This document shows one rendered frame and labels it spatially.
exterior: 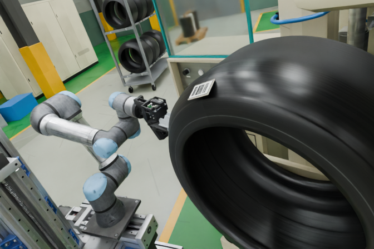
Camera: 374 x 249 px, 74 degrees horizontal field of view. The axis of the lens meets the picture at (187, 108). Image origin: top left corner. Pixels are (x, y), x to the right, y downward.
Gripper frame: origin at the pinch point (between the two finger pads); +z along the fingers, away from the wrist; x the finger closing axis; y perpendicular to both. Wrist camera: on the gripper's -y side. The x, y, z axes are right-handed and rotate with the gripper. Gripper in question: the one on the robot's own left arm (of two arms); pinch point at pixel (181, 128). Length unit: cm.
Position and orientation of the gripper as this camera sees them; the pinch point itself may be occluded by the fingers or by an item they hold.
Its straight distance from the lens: 81.3
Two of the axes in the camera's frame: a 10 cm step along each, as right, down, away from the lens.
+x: 6.2, -5.0, 6.1
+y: -1.5, -8.3, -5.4
